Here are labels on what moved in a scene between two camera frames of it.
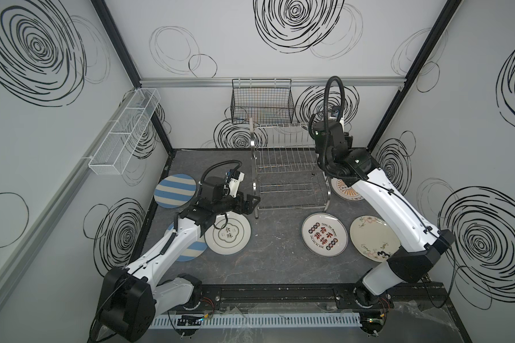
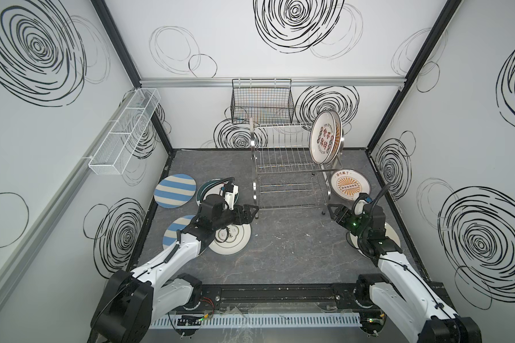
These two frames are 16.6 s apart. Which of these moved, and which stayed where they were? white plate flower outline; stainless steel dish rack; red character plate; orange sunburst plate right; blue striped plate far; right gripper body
Moved: right gripper body; red character plate
Stayed: orange sunburst plate right; blue striped plate far; white plate flower outline; stainless steel dish rack
